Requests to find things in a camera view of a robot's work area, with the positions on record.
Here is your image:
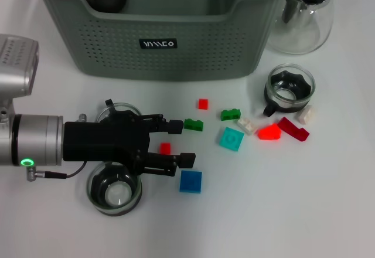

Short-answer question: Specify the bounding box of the white toy brick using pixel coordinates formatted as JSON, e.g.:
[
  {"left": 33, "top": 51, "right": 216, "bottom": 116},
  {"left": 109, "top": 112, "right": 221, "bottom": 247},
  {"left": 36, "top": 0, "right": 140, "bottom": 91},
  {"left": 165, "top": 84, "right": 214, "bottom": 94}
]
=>
[
  {"left": 236, "top": 117, "right": 258, "bottom": 136},
  {"left": 295, "top": 104, "right": 318, "bottom": 124}
]

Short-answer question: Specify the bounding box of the green toy brick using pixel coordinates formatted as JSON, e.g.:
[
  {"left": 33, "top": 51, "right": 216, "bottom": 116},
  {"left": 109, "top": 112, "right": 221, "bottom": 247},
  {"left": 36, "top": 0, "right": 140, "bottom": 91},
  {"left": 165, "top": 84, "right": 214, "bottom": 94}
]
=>
[
  {"left": 220, "top": 108, "right": 241, "bottom": 121},
  {"left": 183, "top": 118, "right": 204, "bottom": 132}
]

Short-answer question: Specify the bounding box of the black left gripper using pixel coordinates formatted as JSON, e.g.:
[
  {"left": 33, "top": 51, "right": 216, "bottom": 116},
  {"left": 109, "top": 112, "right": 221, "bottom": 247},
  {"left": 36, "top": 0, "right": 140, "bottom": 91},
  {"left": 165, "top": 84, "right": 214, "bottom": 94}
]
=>
[{"left": 63, "top": 110, "right": 196, "bottom": 178}]

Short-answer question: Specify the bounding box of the teal square toy block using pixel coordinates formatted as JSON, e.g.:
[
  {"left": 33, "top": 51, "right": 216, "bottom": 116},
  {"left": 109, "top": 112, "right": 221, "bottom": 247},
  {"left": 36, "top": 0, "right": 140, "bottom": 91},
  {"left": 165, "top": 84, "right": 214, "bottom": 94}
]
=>
[{"left": 216, "top": 127, "right": 246, "bottom": 152}]

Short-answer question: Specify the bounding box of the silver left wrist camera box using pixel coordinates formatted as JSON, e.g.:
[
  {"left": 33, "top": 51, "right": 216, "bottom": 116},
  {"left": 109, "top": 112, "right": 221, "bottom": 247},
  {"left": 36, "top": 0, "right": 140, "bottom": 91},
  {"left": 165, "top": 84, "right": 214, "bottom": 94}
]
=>
[{"left": 0, "top": 33, "right": 40, "bottom": 97}]

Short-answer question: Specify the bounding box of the blue square toy block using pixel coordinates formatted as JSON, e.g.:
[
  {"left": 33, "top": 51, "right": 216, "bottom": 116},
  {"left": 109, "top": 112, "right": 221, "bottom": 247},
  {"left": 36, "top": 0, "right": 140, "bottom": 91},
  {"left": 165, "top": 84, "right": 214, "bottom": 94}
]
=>
[{"left": 179, "top": 169, "right": 203, "bottom": 194}]

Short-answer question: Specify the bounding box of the glass carafe with black lid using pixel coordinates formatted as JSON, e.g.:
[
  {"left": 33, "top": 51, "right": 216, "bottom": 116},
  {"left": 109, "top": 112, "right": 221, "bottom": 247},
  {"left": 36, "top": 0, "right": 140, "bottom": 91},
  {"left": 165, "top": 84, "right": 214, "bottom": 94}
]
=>
[{"left": 265, "top": 0, "right": 339, "bottom": 56}]

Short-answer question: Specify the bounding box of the dark red toy brick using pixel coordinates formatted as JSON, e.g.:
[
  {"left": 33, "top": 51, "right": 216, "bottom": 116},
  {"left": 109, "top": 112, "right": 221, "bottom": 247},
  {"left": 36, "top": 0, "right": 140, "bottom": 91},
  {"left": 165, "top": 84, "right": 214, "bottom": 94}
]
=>
[{"left": 277, "top": 116, "right": 311, "bottom": 142}]

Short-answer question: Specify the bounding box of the grey-green perforated storage bin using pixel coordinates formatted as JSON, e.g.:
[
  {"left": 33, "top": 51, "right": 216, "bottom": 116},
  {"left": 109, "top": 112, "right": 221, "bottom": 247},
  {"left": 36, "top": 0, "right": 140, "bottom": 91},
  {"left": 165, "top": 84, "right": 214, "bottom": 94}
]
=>
[{"left": 28, "top": 0, "right": 296, "bottom": 82}]

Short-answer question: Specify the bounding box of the bright red toy brick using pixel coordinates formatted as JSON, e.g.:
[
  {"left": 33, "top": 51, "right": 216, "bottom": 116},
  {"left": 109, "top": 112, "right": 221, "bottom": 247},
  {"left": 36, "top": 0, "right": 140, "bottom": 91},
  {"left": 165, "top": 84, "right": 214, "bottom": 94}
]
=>
[{"left": 257, "top": 123, "right": 282, "bottom": 141}]

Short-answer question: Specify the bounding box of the glass teacup with black base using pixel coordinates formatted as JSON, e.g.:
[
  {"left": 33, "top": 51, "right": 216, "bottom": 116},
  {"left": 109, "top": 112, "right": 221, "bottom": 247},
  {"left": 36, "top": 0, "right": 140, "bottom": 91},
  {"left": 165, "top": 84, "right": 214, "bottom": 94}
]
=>
[
  {"left": 262, "top": 63, "right": 316, "bottom": 117},
  {"left": 96, "top": 99, "right": 141, "bottom": 124},
  {"left": 86, "top": 161, "right": 144, "bottom": 217}
]

